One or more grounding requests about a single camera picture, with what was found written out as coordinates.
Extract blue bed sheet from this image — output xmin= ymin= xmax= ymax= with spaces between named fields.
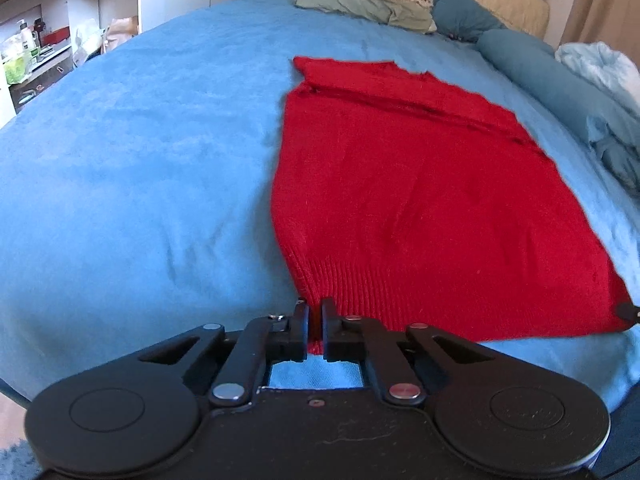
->
xmin=1 ymin=0 xmax=639 ymax=398

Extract teal rolled duvet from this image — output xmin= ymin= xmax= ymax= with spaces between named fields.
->
xmin=476 ymin=29 xmax=639 ymax=198

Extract green pillow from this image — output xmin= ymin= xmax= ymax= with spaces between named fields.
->
xmin=295 ymin=0 xmax=437 ymax=35

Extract dark teal pillow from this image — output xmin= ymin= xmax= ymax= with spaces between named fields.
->
xmin=432 ymin=0 xmax=506 ymax=42

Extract light blue blanket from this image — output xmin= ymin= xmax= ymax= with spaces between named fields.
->
xmin=554 ymin=41 xmax=640 ymax=117

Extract white shelf unit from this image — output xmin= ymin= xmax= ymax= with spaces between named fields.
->
xmin=1 ymin=0 xmax=142 ymax=124

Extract red knit sweater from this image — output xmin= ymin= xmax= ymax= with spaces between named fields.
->
xmin=271 ymin=56 xmax=630 ymax=341

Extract beige curtain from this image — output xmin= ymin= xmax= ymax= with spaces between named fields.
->
xmin=560 ymin=0 xmax=640 ymax=65

